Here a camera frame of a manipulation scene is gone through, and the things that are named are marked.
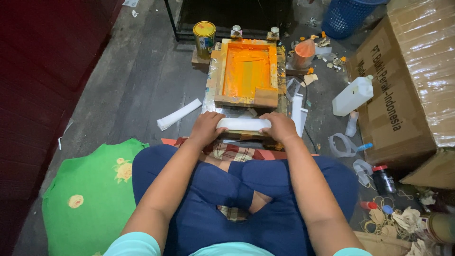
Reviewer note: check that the person's left hand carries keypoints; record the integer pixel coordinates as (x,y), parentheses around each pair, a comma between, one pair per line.
(204,128)

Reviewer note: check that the person's right hand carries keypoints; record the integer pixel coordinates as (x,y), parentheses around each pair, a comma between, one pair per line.
(281,128)

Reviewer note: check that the person's left fingers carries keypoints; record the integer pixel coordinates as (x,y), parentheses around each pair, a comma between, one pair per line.
(217,117)

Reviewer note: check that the person's right fingers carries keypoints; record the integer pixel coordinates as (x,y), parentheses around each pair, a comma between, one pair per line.
(267,118)

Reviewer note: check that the white plastic strip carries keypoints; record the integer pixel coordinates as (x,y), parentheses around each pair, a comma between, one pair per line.
(244,124)

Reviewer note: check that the printing base board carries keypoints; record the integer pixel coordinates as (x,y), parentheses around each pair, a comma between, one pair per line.
(245,110)

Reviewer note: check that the stack of white plastic strips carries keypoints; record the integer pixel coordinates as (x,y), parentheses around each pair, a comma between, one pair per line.
(298,113)

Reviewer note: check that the plaid cloth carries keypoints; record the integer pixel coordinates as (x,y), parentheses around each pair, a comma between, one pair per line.
(233,153)

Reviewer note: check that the folded white plastic sheet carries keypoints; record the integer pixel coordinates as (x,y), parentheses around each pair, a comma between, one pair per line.
(178,114)

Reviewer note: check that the wooden block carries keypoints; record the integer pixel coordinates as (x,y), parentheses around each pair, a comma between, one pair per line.
(200,61)

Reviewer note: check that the orange-stained plastic cup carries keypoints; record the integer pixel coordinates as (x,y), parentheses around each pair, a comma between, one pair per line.
(303,54)

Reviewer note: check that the yellow paint can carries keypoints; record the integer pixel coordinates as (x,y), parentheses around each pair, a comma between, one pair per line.
(204,39)

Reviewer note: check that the metal hinge clamp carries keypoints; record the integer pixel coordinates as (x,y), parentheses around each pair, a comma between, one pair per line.
(273,34)
(236,32)

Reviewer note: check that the small clear plastic bottle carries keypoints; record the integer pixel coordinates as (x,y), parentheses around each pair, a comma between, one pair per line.
(352,123)

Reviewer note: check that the pile of paper scraps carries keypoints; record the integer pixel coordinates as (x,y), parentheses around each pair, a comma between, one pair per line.
(325,53)

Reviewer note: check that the white plastic jerrycan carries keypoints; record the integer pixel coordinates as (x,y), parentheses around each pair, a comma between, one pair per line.
(352,96)

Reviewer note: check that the blue marker pen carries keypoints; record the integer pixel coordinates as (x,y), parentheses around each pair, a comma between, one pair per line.
(364,146)

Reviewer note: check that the crumpled clear plastic bag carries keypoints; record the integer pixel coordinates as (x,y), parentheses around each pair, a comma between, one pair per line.
(363,172)

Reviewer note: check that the blue plastic basket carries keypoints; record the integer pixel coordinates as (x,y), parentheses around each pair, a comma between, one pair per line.
(346,16)

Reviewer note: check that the black bottle with red cap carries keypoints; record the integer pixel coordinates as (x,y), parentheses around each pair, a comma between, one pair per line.
(384,179)

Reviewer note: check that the red bottle cap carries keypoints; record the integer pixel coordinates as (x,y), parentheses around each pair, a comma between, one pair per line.
(368,205)

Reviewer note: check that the large cardboard box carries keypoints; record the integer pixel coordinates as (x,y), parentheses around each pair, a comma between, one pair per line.
(405,81)

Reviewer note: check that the green floral cloth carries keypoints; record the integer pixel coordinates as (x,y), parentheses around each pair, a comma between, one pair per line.
(90,199)

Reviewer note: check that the blue bottle cap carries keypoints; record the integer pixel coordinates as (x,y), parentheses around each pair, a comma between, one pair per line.
(387,209)

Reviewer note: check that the heap of rubber bands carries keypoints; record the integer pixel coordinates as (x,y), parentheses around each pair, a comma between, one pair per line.
(382,220)

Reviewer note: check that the wooden screen printing frame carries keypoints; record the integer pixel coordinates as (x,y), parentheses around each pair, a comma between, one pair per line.
(247,73)

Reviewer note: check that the black metal frame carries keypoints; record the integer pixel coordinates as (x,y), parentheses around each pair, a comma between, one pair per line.
(227,17)

